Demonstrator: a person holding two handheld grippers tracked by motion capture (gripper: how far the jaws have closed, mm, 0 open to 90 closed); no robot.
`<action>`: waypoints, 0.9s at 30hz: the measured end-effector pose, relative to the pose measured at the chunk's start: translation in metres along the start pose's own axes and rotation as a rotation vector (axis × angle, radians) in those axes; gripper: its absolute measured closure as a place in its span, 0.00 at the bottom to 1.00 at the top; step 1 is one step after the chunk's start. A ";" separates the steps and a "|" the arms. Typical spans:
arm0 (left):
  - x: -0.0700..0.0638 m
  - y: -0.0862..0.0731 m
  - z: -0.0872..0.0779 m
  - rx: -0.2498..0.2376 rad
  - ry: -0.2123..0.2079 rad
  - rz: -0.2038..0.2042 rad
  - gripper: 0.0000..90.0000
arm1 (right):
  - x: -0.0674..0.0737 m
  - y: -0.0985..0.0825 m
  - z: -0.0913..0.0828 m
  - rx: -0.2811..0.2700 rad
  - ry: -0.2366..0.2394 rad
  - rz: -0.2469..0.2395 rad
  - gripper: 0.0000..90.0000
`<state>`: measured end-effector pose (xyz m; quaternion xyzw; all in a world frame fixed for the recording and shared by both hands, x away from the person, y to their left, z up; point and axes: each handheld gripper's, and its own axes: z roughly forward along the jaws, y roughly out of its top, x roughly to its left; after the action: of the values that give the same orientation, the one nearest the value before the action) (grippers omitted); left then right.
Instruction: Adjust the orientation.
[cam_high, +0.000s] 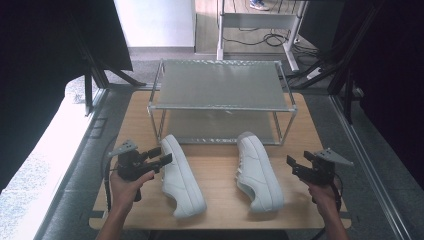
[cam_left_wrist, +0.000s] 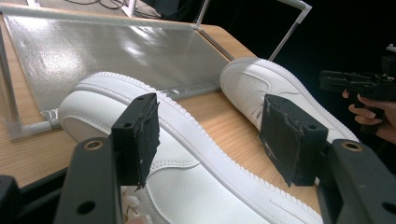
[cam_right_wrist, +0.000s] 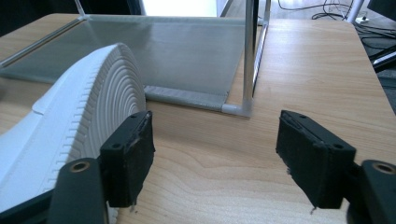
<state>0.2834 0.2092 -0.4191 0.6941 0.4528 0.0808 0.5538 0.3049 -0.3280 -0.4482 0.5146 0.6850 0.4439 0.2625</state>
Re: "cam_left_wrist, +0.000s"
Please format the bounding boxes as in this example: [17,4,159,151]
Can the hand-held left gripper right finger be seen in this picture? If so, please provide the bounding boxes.
[260,94,330,188]

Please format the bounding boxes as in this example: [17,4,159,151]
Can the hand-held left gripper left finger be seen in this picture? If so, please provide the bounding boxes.
[110,92,161,189]

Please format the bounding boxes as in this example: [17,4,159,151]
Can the white sneaker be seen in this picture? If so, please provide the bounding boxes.
[57,71,325,224]
[219,56,359,144]

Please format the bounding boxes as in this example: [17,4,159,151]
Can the silver shoe rack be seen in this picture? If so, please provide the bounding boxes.
[0,0,312,141]

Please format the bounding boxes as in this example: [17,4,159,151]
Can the black floor cables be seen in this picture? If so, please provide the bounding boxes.
[64,0,163,20]

